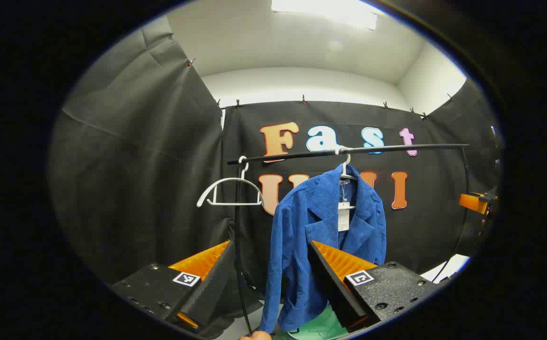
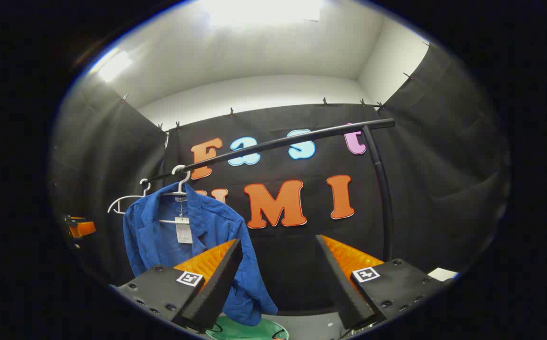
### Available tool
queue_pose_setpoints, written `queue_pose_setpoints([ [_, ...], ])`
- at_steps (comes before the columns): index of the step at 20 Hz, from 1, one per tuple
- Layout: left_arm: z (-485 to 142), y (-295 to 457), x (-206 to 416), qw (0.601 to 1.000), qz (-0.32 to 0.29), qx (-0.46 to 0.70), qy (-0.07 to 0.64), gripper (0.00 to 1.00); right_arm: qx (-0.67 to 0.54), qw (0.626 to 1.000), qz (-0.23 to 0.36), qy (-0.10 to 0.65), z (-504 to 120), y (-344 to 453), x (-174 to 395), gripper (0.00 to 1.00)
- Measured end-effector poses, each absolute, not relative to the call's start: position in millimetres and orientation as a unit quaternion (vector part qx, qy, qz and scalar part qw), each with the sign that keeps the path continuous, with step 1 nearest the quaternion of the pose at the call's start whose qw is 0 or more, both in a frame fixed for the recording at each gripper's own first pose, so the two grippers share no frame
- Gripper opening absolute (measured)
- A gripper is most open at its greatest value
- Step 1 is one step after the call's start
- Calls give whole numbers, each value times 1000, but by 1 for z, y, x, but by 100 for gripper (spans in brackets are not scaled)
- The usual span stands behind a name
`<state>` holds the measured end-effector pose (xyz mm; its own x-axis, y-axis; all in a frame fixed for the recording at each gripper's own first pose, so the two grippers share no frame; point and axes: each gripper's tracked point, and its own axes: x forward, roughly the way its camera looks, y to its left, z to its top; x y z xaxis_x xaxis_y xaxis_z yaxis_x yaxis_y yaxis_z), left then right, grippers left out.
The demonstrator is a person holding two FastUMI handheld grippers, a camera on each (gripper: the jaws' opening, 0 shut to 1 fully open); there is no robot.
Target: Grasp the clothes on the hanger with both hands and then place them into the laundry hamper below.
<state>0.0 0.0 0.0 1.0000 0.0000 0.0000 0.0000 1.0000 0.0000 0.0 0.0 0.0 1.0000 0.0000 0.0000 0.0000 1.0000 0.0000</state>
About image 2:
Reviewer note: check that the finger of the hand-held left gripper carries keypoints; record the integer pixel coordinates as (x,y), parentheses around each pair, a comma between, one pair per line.
(81,228)

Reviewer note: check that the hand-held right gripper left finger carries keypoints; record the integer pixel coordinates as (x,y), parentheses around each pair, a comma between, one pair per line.
(217,288)

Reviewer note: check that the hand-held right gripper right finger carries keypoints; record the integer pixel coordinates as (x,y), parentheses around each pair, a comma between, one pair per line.
(344,293)

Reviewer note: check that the green laundry hamper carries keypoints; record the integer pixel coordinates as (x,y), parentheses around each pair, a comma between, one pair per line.
(250,331)

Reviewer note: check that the small white plastic hanger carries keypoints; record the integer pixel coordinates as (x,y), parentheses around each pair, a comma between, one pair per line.
(127,197)

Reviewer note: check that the large white plastic hanger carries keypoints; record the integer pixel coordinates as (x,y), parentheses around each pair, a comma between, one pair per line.
(180,188)

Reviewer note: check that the black metal clothes rack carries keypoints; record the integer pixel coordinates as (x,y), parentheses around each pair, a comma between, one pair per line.
(302,136)

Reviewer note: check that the white flat board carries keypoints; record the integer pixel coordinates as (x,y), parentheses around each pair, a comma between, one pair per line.
(443,274)

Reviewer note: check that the black backdrop cloth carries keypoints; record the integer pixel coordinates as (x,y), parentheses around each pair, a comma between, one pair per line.
(443,165)

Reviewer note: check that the ceiling light panel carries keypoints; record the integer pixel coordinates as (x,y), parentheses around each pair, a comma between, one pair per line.
(264,10)
(114,66)

